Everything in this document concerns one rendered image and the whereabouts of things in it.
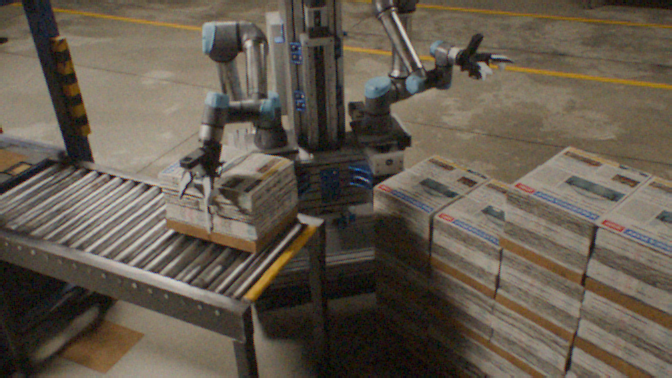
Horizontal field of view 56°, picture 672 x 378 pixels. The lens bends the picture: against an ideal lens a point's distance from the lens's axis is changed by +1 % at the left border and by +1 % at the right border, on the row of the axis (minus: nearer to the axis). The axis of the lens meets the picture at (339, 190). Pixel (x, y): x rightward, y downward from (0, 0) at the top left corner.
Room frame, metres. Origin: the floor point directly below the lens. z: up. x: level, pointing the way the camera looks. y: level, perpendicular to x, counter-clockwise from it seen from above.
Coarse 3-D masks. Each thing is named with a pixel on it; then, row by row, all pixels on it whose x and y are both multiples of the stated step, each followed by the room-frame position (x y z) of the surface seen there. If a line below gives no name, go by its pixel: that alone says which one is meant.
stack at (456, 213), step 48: (384, 192) 2.05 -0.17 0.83; (432, 192) 2.03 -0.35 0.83; (480, 192) 2.01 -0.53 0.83; (384, 240) 2.05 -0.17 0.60; (432, 240) 1.88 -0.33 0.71; (480, 240) 1.72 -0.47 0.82; (384, 288) 2.05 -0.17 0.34; (432, 288) 1.85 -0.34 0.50; (528, 288) 1.58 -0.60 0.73; (576, 288) 1.46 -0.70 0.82; (384, 336) 2.04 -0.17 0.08; (432, 336) 1.85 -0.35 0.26; (528, 336) 1.55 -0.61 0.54; (624, 336) 1.34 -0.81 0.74
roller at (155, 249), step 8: (168, 232) 1.87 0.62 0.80; (176, 232) 1.88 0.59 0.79; (160, 240) 1.82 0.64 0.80; (168, 240) 1.83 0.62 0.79; (176, 240) 1.86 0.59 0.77; (152, 248) 1.78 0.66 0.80; (160, 248) 1.79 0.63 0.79; (144, 256) 1.73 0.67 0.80; (152, 256) 1.75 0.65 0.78; (128, 264) 1.69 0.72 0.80; (136, 264) 1.69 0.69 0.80; (144, 264) 1.71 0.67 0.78
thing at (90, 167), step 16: (48, 160) 2.47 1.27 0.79; (64, 160) 2.45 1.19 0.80; (80, 160) 2.45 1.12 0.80; (112, 176) 2.31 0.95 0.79; (128, 176) 2.29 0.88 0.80; (144, 176) 2.28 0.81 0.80; (288, 224) 1.93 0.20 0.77; (304, 224) 1.90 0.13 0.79; (320, 224) 1.88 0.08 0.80; (320, 240) 1.87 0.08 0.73
